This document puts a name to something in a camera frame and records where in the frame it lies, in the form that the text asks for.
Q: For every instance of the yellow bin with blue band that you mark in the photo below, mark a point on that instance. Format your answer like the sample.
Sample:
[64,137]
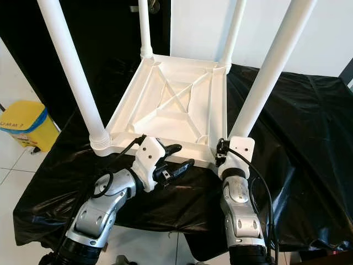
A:
[25,124]

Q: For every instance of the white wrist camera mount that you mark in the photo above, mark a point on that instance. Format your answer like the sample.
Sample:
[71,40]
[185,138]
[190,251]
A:
[150,157]
[242,149]

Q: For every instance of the white plastic table top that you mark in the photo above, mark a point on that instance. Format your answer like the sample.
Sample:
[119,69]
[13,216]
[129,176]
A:
[143,110]

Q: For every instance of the black door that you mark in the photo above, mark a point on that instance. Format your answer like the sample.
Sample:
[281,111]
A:
[44,44]

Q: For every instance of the dark grey frame post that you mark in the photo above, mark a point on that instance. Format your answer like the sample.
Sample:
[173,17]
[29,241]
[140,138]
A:
[347,73]

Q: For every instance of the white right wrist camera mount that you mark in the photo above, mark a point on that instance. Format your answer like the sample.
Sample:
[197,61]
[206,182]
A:
[242,149]

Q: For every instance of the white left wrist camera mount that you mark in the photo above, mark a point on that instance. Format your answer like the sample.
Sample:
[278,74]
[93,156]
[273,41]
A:
[150,157]

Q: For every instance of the black plastic table sheet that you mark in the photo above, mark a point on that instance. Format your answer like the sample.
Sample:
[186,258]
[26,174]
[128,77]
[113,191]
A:
[309,138]

